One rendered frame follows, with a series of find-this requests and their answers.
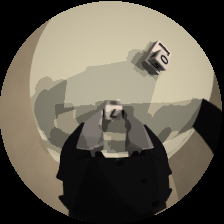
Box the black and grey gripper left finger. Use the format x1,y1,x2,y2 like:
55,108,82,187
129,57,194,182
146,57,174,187
56,109,104,181

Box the white number cube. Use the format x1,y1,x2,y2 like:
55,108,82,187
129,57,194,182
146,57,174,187
148,49,171,71
105,100,122,120

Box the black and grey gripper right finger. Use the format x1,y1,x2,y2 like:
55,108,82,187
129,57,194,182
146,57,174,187
122,110,172,175

